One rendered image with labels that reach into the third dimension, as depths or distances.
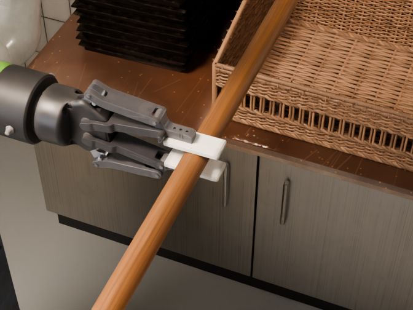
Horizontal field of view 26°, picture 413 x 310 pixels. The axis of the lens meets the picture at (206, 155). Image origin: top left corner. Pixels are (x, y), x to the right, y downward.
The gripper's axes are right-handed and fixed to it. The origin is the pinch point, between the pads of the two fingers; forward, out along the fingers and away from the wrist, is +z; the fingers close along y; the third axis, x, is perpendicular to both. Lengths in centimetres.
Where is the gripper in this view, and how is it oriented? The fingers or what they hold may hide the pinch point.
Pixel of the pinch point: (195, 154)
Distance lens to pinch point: 107.8
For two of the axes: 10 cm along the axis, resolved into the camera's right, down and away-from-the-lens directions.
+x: -3.7, 6.7, -6.5
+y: -0.1, 7.0, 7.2
